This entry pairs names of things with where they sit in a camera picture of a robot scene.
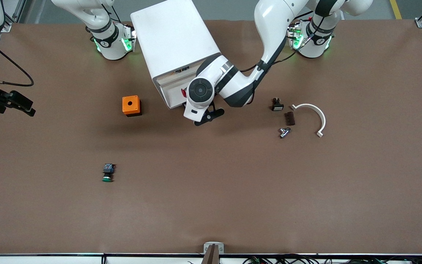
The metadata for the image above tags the green push button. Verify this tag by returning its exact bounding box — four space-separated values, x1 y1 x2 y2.
101 163 116 183

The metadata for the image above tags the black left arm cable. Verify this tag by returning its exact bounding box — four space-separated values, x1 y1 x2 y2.
240 35 308 73

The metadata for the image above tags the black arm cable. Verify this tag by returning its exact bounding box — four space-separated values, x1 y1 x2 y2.
0 37 34 87
240 35 308 73

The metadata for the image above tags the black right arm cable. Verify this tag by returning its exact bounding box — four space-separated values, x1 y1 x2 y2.
0 37 34 87

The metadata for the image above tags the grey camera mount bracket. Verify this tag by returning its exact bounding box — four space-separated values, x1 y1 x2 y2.
202 241 225 264

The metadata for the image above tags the white table edge rail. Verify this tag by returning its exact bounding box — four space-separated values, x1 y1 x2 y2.
0 252 422 264

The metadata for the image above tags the white curved plastic bracket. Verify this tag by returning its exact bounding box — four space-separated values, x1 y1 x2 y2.
290 103 326 138

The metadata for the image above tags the orange button enclosure box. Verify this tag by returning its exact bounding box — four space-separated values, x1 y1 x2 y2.
122 95 142 117

